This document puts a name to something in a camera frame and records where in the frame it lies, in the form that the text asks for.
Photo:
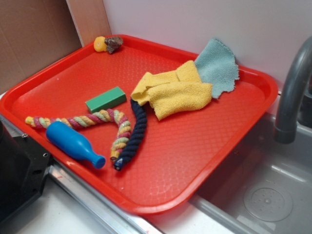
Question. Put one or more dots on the brown cardboard panel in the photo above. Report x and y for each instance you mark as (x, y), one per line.
(36, 33)

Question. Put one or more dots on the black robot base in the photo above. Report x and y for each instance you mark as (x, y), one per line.
(24, 166)

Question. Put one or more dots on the blue plastic bottle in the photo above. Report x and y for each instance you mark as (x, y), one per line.
(73, 144)

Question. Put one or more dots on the yellow cloth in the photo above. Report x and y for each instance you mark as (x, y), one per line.
(172, 92)

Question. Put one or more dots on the green rectangular block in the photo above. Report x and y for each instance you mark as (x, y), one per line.
(106, 100)

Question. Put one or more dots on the light blue cloth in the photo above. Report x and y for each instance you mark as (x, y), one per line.
(216, 65)

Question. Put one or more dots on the yellow and brown toy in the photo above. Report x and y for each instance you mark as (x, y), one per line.
(110, 45)

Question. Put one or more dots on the sink drain cover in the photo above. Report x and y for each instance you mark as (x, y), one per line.
(268, 203)

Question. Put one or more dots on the grey sink basin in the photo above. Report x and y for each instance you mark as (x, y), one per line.
(257, 158)

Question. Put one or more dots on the red plastic tray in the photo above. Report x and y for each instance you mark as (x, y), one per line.
(177, 154)

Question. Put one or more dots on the grey faucet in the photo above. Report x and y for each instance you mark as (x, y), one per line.
(295, 105)

